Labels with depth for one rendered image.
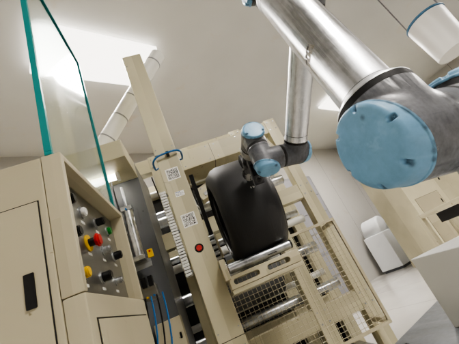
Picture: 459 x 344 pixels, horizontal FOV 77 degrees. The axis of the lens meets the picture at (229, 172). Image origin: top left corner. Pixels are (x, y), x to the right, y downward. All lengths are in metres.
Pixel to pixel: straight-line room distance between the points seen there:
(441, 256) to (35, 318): 0.76
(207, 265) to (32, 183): 0.92
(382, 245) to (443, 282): 7.06
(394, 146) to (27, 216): 0.78
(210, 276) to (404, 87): 1.22
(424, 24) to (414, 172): 4.18
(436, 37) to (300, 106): 3.60
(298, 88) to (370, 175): 0.57
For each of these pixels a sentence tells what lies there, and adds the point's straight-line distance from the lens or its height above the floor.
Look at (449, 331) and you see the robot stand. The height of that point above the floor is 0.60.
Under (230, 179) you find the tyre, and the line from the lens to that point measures 1.45.
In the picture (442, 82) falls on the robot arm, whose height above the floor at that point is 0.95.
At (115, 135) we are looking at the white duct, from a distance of 2.28.
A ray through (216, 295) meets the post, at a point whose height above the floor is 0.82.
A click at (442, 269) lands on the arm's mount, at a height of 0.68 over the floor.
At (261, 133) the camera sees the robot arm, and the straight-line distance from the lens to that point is 1.12.
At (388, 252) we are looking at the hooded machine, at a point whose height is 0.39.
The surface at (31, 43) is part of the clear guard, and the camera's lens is 1.20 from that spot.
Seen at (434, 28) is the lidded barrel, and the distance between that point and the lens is 4.59.
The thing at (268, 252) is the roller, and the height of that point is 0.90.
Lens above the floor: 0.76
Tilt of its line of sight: 23 degrees up
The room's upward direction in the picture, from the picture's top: 24 degrees counter-clockwise
